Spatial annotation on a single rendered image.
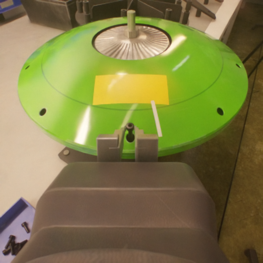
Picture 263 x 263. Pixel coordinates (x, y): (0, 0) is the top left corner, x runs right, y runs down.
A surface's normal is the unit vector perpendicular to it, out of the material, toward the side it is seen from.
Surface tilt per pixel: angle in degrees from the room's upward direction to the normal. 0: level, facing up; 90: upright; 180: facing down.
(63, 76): 17
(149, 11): 86
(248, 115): 0
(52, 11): 94
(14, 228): 0
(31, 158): 0
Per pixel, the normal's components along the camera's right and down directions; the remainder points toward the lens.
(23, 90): -0.38, -0.42
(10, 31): -0.01, -0.63
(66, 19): -0.47, 0.73
